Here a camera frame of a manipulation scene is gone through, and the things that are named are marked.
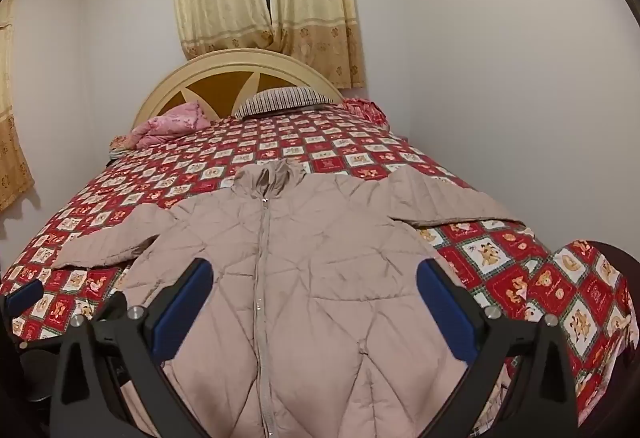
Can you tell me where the beige patterned door curtain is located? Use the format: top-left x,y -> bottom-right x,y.
0,0 -> 37,215

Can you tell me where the red bear print bedsheet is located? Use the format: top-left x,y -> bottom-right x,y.
0,102 -> 636,438

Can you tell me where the beige quilted puffer jacket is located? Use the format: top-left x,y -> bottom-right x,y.
52,158 -> 521,438

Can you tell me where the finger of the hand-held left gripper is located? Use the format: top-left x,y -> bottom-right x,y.
90,290 -> 129,335
1,279 -> 47,319

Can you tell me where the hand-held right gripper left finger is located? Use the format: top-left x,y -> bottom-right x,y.
50,259 -> 214,438

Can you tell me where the red printed cloth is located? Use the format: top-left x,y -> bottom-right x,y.
342,98 -> 392,125

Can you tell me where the striped pillow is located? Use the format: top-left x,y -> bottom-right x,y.
234,86 -> 341,120

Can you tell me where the cream wooden headboard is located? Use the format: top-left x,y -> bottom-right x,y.
132,48 -> 346,129

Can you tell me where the pink floral quilt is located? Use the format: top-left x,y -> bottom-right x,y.
109,102 -> 212,153

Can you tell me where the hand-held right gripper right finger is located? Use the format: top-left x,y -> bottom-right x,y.
415,257 -> 579,438

